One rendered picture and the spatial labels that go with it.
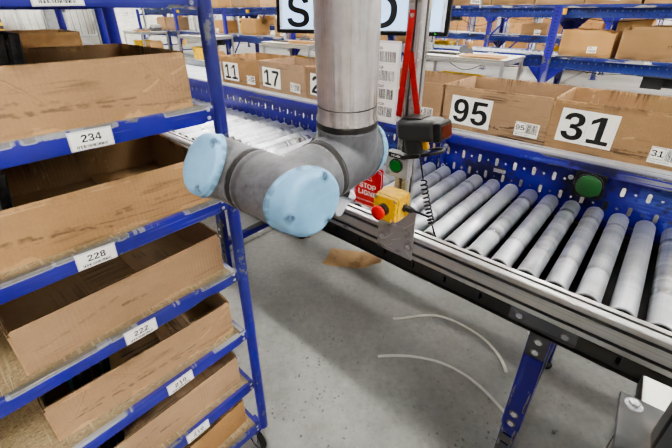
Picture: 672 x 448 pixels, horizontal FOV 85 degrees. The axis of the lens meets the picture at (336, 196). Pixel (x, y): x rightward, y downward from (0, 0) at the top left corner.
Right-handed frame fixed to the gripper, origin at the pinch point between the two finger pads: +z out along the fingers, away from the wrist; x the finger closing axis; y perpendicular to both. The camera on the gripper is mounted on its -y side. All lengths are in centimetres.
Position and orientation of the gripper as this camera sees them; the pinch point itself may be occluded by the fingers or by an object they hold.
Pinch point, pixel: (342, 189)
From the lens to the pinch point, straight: 80.7
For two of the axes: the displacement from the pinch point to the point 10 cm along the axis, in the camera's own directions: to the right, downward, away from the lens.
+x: 7.8, 2.9, -5.5
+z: 5.3, 1.4, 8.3
